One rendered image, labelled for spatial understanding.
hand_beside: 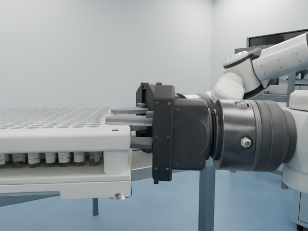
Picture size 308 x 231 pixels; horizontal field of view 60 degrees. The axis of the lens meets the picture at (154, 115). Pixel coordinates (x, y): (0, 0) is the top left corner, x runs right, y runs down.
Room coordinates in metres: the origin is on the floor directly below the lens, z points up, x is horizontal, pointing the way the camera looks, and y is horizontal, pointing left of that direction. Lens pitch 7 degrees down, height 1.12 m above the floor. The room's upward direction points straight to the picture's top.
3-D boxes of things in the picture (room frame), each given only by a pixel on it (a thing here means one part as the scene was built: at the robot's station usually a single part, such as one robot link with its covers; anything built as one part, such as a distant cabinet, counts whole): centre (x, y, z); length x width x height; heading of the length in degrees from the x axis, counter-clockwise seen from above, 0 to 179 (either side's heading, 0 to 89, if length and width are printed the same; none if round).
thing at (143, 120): (0.34, 0.03, 1.07); 0.06 x 0.03 x 0.02; 86
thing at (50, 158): (0.31, 0.12, 1.04); 0.01 x 0.01 x 0.07
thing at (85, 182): (0.38, 0.16, 1.01); 0.24 x 0.24 x 0.02; 4
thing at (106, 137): (0.38, 0.16, 1.05); 0.25 x 0.24 x 0.02; 94
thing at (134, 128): (0.46, 0.04, 1.04); 0.06 x 0.03 x 0.02; 126
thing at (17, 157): (0.31, 0.16, 1.04); 0.01 x 0.01 x 0.07
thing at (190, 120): (0.33, -0.06, 1.05); 0.12 x 0.10 x 0.13; 86
